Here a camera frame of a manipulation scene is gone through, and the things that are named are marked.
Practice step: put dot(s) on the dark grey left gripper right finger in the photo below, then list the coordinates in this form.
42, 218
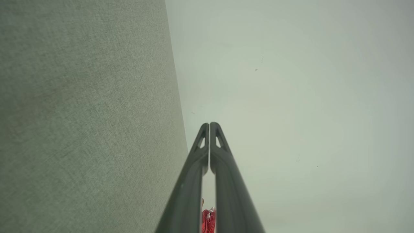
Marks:
233, 207

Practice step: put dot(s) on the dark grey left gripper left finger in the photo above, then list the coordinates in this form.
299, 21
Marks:
184, 207

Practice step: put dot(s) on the grey fabric sofa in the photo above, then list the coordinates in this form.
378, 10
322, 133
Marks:
81, 113

